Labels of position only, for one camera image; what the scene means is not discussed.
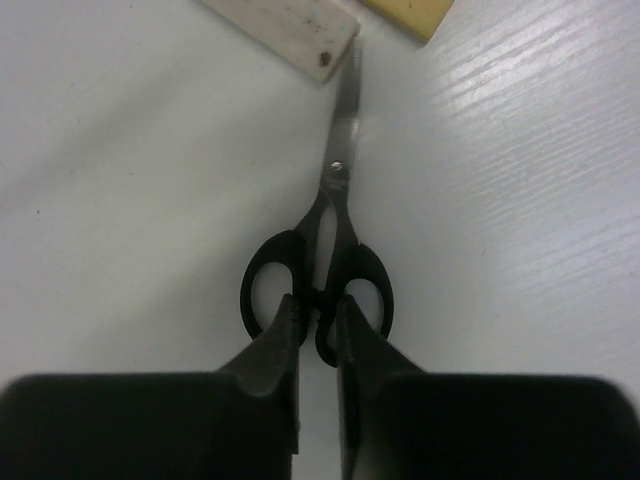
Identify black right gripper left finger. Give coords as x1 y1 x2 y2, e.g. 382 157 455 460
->
1 295 301 479

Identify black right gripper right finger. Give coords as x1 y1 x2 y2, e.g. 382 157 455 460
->
336 296 638 479

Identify black handled scissors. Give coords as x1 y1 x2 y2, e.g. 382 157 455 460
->
240 38 394 367

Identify tan eraser block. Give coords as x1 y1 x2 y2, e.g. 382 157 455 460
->
361 0 454 44

